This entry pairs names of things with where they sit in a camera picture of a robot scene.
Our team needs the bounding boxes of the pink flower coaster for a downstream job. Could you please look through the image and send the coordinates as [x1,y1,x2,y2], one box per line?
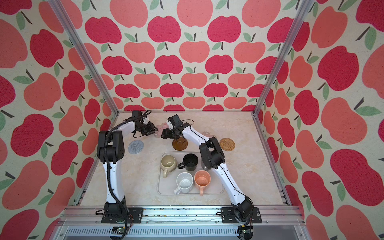
[202,132,216,138]
[154,123,169,138]

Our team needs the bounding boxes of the brown wooden round coaster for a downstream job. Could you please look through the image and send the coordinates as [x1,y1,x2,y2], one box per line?
[172,137,188,151]

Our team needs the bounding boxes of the grey round coaster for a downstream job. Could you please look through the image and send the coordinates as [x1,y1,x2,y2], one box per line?
[128,140,144,154]

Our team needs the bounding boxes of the woven rattan round coaster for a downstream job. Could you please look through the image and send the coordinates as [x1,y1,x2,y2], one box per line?
[219,138,236,152]

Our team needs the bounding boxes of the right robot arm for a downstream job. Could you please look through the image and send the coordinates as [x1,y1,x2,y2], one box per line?
[161,115,254,223]

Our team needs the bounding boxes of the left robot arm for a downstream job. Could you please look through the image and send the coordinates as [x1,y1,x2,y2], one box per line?
[97,110,158,216]

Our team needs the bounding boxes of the black mug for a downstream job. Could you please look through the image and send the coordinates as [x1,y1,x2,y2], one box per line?
[178,154,199,172]

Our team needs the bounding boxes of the beige mug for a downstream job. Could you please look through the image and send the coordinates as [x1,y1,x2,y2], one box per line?
[161,155,177,178]

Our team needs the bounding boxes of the grey mug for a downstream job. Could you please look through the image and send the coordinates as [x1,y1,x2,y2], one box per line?
[201,163,210,171]

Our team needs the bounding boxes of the white mug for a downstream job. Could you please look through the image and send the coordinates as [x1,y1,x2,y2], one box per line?
[174,172,194,195]

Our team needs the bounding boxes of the peach pink mug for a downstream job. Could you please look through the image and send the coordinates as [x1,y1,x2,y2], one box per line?
[194,170,211,196]

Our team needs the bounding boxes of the clear plastic tray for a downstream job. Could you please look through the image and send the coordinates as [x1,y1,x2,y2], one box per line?
[157,152,224,195]

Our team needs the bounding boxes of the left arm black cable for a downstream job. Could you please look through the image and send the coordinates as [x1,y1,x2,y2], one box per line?
[103,109,152,240]

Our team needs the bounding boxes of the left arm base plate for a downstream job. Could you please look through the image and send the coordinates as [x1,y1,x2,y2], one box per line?
[101,207,144,225]

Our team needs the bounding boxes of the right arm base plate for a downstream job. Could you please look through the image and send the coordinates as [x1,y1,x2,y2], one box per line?
[218,208,262,224]

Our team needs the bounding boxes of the aluminium front rail frame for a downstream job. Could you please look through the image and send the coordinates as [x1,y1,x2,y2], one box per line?
[48,205,311,240]

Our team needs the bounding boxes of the left aluminium corner post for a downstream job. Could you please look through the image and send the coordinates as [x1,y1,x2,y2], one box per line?
[48,0,120,117]

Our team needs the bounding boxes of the aluminium corner post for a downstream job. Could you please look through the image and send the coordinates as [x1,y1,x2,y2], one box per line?
[48,0,120,117]
[253,0,315,117]

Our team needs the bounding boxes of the right aluminium corner post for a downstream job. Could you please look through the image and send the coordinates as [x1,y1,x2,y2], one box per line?
[253,0,315,117]

